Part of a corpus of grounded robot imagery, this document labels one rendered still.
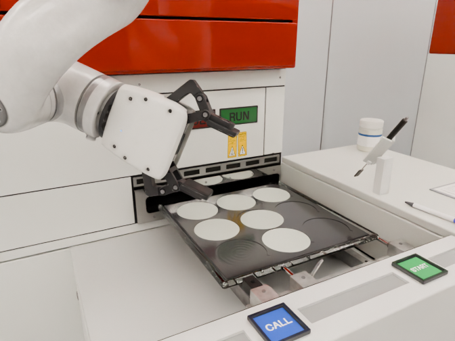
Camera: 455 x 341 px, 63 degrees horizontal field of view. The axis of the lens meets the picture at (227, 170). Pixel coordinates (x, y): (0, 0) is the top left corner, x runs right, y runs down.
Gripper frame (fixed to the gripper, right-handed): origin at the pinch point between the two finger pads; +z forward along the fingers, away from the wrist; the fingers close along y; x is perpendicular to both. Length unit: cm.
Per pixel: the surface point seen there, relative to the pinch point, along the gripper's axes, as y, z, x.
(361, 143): 4, 29, 74
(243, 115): -1, -6, 54
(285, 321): -12.9, 16.4, -5.7
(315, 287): -11.1, 19.8, 2.5
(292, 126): -21, 11, 256
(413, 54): 75, 82, 333
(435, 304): -6.5, 35.9, 5.2
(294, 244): -15.8, 18.1, 24.9
